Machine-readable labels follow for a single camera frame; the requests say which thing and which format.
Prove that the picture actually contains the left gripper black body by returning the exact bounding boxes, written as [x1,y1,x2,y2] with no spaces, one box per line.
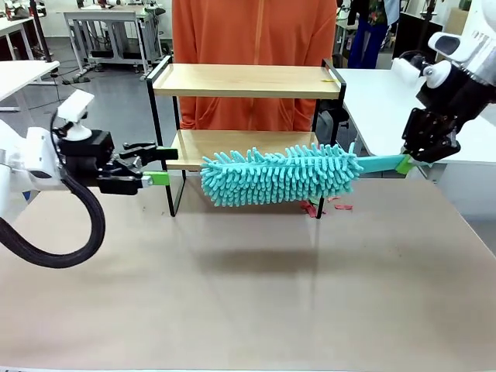
[57,130,117,180]

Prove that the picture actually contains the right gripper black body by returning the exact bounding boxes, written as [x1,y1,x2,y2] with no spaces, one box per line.
[415,61,490,122]

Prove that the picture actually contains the teal chenille duster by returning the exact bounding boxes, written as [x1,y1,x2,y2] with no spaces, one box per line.
[199,142,433,210]

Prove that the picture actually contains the two-tier wood metal shelf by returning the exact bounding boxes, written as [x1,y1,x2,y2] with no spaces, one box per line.
[146,53,347,220]

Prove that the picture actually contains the white rounded-corner table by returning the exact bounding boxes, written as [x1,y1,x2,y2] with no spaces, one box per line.
[332,67,496,183]

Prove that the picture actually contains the black cabinet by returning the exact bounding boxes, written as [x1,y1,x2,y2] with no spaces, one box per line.
[393,11,445,63]

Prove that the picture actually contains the black chair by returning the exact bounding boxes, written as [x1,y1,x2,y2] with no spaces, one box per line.
[318,106,350,136]

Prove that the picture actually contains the brown cardboard sheet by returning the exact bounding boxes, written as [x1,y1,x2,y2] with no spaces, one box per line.
[443,7,470,38]

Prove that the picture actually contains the blue floral clothing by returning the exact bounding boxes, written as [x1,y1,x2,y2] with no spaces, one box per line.
[346,0,391,70]

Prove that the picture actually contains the white rectangular table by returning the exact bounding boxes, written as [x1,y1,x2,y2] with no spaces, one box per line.
[0,60,61,113]

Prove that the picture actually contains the black pole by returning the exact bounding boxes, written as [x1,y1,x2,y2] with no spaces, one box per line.
[29,0,54,64]

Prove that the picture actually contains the white table dark sides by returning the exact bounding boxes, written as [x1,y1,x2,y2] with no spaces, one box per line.
[0,0,46,61]

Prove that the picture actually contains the person in orange hoodie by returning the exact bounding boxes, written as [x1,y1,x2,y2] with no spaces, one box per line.
[171,0,339,133]

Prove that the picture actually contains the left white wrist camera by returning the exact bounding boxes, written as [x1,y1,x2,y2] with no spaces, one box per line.
[50,89,97,141]

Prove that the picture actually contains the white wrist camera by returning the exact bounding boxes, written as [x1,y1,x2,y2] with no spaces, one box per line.
[50,89,97,141]
[391,50,453,89]

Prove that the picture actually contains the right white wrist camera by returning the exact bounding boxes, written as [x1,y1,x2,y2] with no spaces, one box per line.
[391,50,453,89]

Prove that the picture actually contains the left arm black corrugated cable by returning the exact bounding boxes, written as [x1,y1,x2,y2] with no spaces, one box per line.
[0,170,107,269]

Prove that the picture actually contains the grey frame workbench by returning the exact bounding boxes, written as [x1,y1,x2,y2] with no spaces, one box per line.
[63,7,164,77]

